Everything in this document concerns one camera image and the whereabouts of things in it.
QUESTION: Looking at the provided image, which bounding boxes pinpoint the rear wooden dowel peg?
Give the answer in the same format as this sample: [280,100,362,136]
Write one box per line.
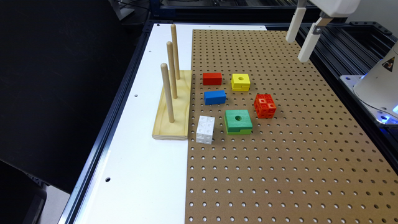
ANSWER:
[170,24,180,80]

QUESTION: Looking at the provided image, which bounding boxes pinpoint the green block with hole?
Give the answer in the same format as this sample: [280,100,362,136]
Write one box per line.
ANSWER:
[224,110,252,135]

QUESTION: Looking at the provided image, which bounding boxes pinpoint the red rectangular block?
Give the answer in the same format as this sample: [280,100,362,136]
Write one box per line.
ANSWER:
[203,72,222,85]

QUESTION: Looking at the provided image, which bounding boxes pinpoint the brown perforated pegboard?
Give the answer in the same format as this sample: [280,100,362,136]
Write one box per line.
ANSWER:
[185,29,397,223]

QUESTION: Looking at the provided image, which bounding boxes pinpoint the narrow blue block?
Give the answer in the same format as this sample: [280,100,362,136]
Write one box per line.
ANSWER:
[204,90,226,105]

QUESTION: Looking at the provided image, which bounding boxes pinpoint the wooden peg stand base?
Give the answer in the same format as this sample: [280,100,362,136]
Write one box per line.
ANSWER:
[152,70,192,140]

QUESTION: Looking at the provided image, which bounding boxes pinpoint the middle wooden dowel peg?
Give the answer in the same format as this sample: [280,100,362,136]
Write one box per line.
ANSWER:
[167,41,178,99]

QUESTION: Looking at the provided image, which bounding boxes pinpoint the white studded cube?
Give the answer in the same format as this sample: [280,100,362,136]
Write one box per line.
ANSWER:
[196,116,215,144]

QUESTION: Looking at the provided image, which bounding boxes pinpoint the yellow block with hole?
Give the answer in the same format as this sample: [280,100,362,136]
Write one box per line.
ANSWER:
[231,73,251,91]

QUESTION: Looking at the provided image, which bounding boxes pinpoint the black aluminium table frame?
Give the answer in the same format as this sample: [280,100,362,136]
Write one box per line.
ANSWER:
[60,21,397,223]

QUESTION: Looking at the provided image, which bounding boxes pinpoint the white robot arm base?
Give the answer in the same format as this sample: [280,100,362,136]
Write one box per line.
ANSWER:
[340,44,397,126]

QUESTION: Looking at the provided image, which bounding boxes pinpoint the orange studded cube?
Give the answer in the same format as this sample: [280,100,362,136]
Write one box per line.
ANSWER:
[254,94,277,118]

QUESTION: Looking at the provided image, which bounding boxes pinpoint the wooden dowel peg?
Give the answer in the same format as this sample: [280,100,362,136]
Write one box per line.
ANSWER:
[160,63,175,123]
[170,24,180,80]
[167,41,178,99]

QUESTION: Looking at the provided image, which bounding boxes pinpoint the front wooden dowel peg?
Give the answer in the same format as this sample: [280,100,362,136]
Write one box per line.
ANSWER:
[160,63,175,123]

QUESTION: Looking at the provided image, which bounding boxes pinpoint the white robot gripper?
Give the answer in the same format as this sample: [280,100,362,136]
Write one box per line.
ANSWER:
[285,0,360,62]

